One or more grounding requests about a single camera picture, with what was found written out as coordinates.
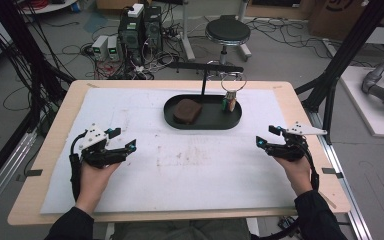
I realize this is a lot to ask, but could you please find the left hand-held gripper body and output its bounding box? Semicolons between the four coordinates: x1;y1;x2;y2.
78;122;128;169

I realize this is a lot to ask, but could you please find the aluminium rail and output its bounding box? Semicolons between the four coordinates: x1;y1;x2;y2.
305;109;375;240
0;130;38;223

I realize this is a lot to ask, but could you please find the black oval tray with hanger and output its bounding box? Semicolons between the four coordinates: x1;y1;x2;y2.
162;61;245;131

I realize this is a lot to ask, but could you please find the black computer tower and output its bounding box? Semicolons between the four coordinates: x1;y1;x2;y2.
117;9;145;65
142;5;164;55

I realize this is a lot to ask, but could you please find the white platform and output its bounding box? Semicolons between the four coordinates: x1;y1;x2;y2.
339;65;384;140

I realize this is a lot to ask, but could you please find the white box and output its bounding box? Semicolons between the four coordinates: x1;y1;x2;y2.
126;2;145;19

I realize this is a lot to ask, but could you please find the person's right hand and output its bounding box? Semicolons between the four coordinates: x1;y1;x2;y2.
274;155;315;198

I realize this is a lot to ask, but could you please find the grey power supply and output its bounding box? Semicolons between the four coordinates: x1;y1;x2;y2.
106;35;121;62
91;34;110;62

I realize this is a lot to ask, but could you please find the cardboard box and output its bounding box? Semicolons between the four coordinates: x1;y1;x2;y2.
307;0;384;42

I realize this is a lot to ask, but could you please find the key ring with coloured tags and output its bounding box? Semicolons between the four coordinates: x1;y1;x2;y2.
220;71;248;113

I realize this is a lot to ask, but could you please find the person's left hand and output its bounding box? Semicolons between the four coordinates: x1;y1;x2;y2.
75;161;122;215

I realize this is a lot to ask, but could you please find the black round stool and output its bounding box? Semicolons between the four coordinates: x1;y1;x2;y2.
204;14;252;81

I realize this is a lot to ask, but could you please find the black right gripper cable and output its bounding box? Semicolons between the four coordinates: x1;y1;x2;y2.
303;143;321;192

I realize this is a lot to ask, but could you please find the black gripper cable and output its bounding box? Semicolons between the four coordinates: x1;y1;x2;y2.
303;143;321;192
68;131;88;203

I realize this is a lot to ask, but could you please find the black frame post with cables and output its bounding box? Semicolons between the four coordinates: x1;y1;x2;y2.
0;0;76;134

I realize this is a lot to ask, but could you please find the white stand leg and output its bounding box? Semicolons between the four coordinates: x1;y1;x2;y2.
237;0;253;63
179;0;197;62

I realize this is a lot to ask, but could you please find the white table mat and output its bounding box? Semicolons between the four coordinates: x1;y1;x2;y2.
39;87;298;215

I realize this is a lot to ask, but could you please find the brown pouch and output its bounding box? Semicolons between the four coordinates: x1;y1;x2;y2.
172;98;204;126

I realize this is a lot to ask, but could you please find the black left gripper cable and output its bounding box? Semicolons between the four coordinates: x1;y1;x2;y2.
68;131;88;203

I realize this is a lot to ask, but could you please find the black tape strip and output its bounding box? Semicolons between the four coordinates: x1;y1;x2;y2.
15;169;44;183
321;167;345;179

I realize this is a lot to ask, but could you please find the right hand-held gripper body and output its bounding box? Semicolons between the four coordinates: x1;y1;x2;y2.
265;121;328;163

